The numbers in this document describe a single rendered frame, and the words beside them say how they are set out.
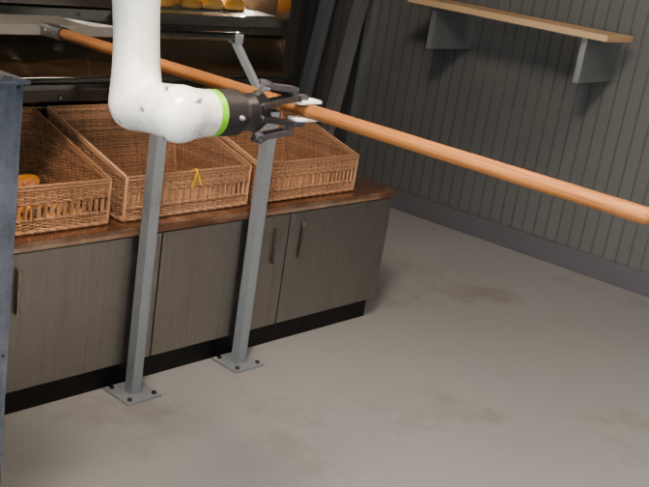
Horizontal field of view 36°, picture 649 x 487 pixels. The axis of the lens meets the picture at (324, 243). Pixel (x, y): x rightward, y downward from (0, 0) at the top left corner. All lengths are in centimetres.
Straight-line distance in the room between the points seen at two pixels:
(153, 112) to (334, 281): 228
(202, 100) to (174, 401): 171
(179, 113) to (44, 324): 145
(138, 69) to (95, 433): 154
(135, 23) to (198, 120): 22
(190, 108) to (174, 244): 156
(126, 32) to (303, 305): 220
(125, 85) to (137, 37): 9
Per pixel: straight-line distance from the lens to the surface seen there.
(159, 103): 189
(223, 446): 322
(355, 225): 406
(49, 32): 288
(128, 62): 197
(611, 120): 546
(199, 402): 346
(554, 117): 559
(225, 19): 405
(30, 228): 311
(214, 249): 353
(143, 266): 327
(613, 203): 175
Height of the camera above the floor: 159
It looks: 18 degrees down
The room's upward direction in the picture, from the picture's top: 9 degrees clockwise
